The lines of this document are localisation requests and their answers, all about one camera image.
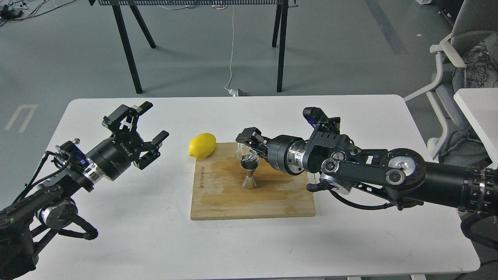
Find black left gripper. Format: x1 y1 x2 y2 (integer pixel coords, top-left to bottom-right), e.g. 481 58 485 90
86 101 169 181

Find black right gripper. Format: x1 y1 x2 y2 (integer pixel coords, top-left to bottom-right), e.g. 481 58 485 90
235 127 305 174

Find steel double jigger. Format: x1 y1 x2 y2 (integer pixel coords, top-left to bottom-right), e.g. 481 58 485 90
240 155 260 190

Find small clear glass cup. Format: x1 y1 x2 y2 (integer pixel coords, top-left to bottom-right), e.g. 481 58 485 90
235 142 258 162

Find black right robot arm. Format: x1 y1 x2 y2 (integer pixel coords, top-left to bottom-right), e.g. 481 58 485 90
235 107 497 250

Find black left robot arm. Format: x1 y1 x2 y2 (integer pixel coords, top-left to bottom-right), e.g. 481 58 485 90
0 101 169 280

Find yellow lemon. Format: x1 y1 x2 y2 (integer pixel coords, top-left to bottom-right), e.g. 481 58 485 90
188 133 217 159

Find wooden cutting board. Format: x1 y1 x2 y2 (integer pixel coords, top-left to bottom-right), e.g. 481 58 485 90
190 142 316 221

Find white side table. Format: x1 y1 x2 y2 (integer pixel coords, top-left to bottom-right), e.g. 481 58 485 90
454 87 498 169

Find person in grey hoodie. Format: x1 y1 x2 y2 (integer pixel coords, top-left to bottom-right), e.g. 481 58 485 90
439 32 497 168

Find white office chair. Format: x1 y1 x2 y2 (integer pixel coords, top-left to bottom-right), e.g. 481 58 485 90
404 0 498 159

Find white power cable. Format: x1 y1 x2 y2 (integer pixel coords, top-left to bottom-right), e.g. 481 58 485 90
223 5 247 97

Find black metal table frame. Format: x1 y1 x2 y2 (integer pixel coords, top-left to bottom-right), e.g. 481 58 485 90
88 0 299 95

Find black floor cables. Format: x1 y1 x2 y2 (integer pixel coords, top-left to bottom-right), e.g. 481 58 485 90
0 0 78 28

